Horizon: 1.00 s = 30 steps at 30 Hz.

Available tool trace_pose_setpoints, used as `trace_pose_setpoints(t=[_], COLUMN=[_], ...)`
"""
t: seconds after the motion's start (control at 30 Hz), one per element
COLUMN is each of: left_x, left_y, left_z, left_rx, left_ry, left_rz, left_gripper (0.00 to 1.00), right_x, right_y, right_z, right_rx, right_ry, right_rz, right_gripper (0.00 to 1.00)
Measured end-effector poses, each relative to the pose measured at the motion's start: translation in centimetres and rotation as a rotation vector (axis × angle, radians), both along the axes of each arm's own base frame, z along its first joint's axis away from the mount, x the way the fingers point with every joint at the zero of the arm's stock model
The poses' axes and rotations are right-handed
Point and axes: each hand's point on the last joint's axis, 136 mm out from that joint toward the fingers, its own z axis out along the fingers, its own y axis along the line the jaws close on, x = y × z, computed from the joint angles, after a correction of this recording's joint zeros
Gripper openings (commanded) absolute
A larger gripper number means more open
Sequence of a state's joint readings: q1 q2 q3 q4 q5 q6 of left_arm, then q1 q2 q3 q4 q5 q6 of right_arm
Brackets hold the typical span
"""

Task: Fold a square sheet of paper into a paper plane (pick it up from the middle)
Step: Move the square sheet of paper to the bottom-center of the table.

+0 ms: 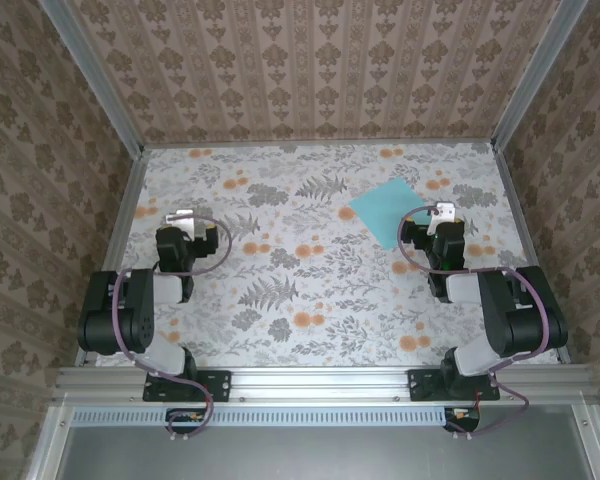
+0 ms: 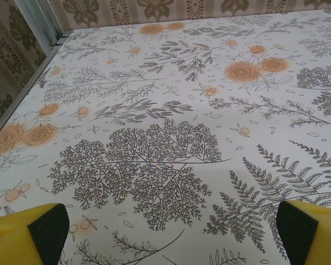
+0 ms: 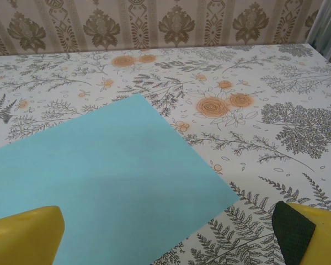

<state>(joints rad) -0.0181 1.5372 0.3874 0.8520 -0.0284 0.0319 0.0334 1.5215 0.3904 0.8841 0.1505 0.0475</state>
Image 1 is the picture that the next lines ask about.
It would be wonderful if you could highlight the black connector box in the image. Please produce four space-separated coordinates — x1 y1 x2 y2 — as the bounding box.
165 408 212 435
442 407 482 434

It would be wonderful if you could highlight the thin aluminium table rail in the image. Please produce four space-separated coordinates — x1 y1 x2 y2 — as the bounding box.
142 139 496 149

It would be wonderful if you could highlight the grey slotted cable duct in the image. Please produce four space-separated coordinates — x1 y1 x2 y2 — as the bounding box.
72 405 451 427

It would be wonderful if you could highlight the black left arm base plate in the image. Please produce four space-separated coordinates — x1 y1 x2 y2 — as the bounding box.
143 368 232 403

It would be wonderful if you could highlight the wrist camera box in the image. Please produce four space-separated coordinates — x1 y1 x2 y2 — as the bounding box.
163 208 197 240
431 200 457 225

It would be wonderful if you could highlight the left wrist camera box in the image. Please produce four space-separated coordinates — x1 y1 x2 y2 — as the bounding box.
163 208 197 240

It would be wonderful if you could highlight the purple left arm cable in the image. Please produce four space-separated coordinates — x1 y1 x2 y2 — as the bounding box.
112 215 232 444

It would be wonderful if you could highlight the aluminium frame post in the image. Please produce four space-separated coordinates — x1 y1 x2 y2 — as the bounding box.
492 0 589 151
44 0 146 156

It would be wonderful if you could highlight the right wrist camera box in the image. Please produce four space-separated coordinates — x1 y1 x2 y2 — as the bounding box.
431 200 457 225

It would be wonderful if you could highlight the grey metal panel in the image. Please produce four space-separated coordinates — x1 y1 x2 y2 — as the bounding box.
27 402 600 480

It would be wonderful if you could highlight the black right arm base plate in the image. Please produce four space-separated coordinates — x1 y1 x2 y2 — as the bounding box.
408 368 501 403

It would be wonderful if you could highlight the teal square paper sheet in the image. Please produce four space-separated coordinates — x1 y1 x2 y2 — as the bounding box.
347 178 426 252

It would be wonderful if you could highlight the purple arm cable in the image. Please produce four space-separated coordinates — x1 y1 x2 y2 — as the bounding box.
112 215 232 444
397 203 555 442

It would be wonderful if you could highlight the floral patterned table cover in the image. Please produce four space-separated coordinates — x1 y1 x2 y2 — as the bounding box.
94 144 561 369

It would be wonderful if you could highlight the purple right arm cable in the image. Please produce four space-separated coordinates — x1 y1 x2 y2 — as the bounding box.
397 203 555 442

